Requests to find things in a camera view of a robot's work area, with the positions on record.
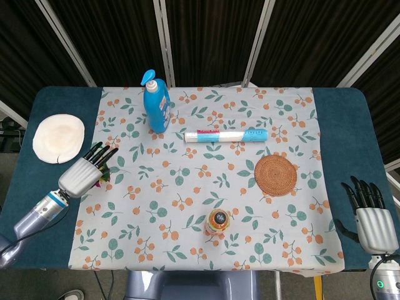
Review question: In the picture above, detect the black folding screen partition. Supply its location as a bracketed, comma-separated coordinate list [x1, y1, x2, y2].
[0, 0, 400, 166]

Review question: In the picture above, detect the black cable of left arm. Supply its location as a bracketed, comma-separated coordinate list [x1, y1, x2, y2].
[0, 207, 70, 256]

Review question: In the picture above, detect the yellow green red toy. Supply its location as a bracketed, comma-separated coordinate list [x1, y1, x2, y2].
[94, 146, 112, 191]

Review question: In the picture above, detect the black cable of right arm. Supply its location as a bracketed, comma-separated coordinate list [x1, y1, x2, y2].
[369, 253, 395, 300]

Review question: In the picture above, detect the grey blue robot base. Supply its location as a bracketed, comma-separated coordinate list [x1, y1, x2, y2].
[124, 270, 261, 300]

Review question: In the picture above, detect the white and blue tube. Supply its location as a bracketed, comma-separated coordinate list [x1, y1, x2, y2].
[184, 127, 269, 145]

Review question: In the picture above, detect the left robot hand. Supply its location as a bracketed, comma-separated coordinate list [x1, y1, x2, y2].
[57, 141, 119, 199]

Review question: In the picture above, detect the dark teal table cover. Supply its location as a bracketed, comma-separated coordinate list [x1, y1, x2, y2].
[0, 86, 391, 271]

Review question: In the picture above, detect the small bottle with orange label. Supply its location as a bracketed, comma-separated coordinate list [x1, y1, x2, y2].
[204, 209, 231, 238]

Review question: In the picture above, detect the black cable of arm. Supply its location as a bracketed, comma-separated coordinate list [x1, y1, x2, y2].
[369, 253, 395, 300]
[0, 207, 70, 256]

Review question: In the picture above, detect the black and white sneaker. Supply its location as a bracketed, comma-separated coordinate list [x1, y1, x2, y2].
[56, 289, 85, 300]

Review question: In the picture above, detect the blue detergent bottle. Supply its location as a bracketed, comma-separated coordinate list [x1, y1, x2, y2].
[140, 69, 171, 134]

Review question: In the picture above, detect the round white pad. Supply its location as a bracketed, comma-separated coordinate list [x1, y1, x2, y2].
[32, 114, 86, 164]

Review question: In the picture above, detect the round woven rattan coaster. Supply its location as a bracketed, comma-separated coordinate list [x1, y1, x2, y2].
[254, 155, 299, 198]

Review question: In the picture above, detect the floral tablecloth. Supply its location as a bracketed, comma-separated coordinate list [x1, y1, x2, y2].
[67, 86, 346, 279]

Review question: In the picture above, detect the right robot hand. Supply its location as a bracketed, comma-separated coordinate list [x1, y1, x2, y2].
[334, 176, 396, 254]

